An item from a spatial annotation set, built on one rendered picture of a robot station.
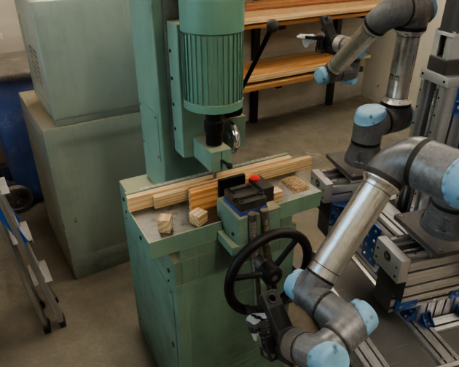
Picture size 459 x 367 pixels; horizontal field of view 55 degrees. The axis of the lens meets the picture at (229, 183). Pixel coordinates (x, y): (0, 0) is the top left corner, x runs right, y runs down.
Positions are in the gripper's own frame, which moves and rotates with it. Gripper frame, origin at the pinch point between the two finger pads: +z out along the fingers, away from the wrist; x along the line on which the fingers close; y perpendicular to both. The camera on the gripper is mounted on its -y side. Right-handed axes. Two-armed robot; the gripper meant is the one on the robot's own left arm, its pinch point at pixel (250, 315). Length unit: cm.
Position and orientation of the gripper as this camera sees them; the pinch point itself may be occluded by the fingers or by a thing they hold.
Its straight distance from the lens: 124.3
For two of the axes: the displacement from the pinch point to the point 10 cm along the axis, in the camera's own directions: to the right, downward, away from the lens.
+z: -4.2, 0.5, 9.0
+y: 2.2, 9.7, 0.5
